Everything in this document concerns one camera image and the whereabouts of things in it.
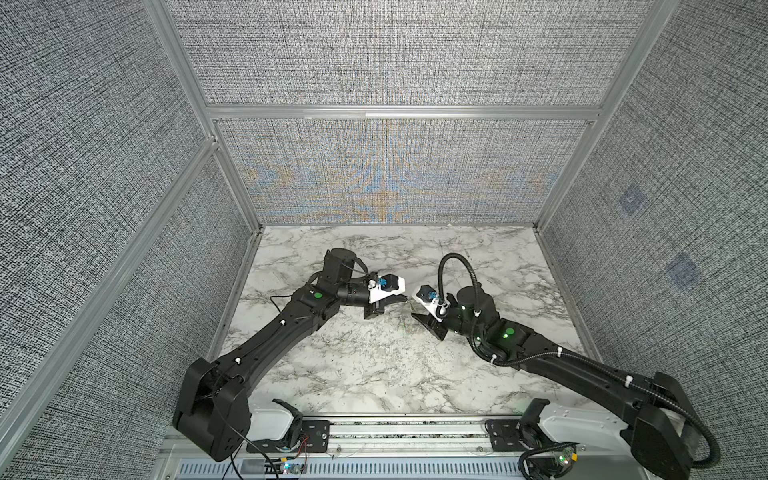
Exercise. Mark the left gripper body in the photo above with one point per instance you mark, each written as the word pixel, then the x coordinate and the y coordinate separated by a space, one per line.
pixel 372 310

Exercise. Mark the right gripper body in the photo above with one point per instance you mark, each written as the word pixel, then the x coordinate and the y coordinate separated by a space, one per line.
pixel 435 327

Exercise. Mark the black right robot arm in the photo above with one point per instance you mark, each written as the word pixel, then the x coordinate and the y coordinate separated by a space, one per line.
pixel 662 430

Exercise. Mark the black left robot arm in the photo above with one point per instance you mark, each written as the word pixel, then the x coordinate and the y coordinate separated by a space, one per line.
pixel 212 409

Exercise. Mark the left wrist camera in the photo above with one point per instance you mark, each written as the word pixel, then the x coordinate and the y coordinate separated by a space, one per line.
pixel 383 287

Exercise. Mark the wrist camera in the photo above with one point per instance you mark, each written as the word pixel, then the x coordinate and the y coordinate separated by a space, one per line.
pixel 428 298
pixel 383 287

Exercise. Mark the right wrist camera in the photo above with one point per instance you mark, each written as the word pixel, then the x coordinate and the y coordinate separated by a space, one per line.
pixel 428 298

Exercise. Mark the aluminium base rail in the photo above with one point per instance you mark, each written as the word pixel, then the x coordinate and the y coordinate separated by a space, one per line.
pixel 336 437

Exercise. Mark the grey slotted cable duct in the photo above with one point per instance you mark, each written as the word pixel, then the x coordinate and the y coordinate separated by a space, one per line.
pixel 355 468

